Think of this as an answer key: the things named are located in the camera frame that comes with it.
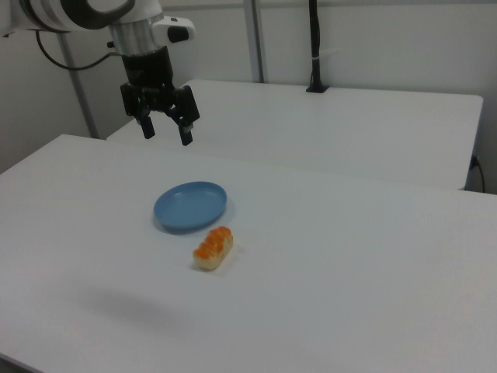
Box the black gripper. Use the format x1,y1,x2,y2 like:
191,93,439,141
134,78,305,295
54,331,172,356
120,45,201,148

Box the bread with orange topping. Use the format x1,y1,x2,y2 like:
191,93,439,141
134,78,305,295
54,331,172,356
192,225,235,271

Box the blue round plate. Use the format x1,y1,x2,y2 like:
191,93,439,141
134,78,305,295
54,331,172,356
152,181,229,235

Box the slim grey partition post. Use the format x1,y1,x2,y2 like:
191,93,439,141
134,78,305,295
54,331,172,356
57,30,99,139

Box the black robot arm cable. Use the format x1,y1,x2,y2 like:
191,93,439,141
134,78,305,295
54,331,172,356
35,30,125,71

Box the wide aluminium partition post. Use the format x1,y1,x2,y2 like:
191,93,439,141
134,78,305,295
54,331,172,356
243,0,269,84

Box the black camera stand pole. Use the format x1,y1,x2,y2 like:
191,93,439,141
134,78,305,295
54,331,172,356
305,0,330,94

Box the black wall power cable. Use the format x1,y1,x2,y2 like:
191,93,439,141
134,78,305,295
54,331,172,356
470,155,487,192

